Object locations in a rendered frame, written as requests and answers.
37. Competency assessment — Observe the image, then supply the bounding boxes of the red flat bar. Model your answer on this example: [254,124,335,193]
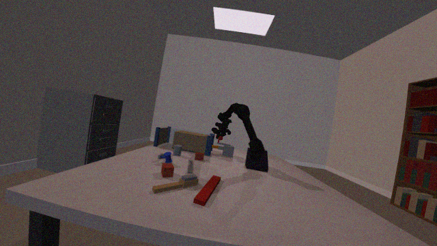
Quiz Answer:
[193,175,221,206]

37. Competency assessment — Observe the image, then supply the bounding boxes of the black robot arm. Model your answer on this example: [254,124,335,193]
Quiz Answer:
[217,103,265,162]

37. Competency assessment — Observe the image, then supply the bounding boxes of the grey cylinder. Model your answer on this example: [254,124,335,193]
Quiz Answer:
[173,145,182,156]

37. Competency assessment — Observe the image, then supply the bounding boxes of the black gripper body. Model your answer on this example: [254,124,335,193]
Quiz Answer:
[212,124,231,135]

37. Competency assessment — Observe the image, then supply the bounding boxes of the red cube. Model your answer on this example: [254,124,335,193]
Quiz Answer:
[195,152,204,161]
[161,163,174,178]

